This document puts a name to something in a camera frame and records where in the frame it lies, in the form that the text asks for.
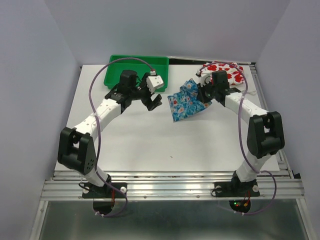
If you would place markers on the white crumpled skirt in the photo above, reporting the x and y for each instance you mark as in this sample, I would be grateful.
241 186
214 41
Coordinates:
248 81

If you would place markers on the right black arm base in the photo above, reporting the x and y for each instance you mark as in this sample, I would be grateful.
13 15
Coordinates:
236 189

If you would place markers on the blue floral skirt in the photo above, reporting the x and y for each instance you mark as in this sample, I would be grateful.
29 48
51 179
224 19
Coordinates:
184 104

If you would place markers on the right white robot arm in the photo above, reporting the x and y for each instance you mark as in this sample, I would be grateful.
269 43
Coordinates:
265 135

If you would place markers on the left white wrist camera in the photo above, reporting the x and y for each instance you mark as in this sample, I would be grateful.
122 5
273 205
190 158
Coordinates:
154 82

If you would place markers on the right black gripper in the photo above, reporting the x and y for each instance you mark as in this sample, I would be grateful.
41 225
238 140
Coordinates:
200 95

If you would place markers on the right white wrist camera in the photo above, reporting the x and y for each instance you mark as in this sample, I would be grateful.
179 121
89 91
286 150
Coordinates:
204 76

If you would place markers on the aluminium rail frame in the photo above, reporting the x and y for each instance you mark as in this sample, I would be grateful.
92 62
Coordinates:
170 169

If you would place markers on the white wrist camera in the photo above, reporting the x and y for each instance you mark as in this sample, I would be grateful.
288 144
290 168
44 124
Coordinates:
154 82
204 76

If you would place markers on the green plastic tray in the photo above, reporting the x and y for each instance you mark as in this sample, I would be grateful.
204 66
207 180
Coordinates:
159 63

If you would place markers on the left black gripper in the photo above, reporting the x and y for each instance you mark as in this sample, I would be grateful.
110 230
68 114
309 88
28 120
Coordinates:
148 102

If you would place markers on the red poppy white skirt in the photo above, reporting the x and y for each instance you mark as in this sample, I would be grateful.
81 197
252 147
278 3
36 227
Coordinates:
233 70

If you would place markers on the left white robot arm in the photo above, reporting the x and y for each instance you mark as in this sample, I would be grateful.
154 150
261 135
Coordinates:
76 149

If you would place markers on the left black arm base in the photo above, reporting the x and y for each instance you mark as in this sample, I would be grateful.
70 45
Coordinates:
90 191

